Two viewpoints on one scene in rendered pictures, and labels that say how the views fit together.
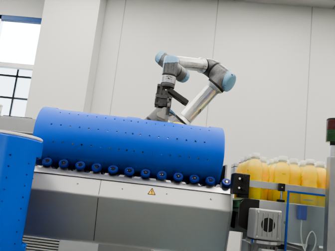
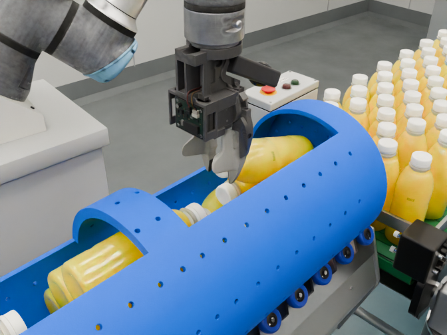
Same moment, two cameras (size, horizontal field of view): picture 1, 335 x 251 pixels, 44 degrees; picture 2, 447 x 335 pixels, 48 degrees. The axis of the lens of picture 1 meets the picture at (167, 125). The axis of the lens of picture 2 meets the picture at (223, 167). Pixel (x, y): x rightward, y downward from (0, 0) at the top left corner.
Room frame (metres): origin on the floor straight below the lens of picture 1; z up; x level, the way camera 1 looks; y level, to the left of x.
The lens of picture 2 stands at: (1.58, 0.43, 1.63)
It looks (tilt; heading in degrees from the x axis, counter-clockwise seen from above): 34 degrees down; 316
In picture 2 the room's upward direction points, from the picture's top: straight up
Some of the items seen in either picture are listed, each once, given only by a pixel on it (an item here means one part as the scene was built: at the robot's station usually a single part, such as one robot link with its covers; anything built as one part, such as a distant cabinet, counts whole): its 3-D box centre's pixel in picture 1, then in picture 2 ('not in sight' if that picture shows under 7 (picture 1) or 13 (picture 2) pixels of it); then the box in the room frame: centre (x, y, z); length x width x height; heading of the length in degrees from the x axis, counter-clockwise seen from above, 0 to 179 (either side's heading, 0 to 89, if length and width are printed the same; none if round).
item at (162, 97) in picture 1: (164, 96); (209, 86); (2.03, 0.03, 1.36); 0.09 x 0.08 x 0.12; 92
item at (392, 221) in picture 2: not in sight; (342, 196); (2.04, -0.37, 0.96); 0.40 x 0.01 x 0.03; 2
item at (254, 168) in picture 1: (253, 177); (410, 201); (1.91, -0.42, 1.00); 0.07 x 0.07 x 0.19
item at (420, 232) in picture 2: (240, 185); (418, 252); (1.84, -0.34, 0.95); 0.10 x 0.07 x 0.10; 2
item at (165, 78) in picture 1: (168, 81); (215, 24); (2.03, 0.02, 1.44); 0.08 x 0.08 x 0.05
